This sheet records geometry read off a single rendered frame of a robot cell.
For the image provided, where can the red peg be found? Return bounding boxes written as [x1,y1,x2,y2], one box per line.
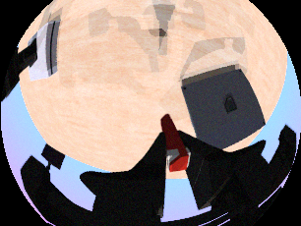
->
[159,113,191,172]

